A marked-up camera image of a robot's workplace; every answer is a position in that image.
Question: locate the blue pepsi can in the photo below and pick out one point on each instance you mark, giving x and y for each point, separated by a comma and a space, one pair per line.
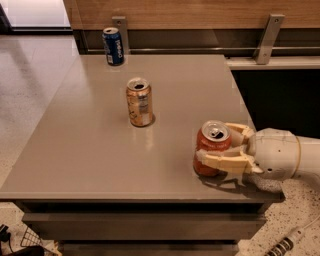
113, 46

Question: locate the grey drawer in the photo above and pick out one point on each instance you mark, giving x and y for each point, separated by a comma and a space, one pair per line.
150, 250
144, 226

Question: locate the white power strip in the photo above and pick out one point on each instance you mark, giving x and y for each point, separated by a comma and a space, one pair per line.
288, 242

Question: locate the right metal bracket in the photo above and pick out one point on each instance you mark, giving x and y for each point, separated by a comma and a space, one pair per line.
264, 50

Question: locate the orange soda can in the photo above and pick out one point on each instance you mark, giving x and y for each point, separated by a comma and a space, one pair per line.
139, 102

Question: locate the metal bracket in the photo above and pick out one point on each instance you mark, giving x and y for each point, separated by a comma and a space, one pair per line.
264, 50
120, 22

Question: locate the red coke can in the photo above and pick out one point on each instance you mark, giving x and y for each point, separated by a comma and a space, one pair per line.
210, 146

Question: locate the left metal bracket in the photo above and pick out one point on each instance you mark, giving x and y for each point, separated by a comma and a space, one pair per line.
120, 22

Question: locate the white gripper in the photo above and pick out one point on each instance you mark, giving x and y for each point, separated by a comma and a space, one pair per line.
275, 151

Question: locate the lower grey drawer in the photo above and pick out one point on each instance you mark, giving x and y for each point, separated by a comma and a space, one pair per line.
150, 250

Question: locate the black wire basket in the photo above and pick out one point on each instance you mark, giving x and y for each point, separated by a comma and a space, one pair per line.
30, 245

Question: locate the upper grey drawer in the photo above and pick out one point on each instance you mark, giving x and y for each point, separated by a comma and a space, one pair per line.
144, 226

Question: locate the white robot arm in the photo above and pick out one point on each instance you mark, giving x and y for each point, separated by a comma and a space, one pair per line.
308, 168

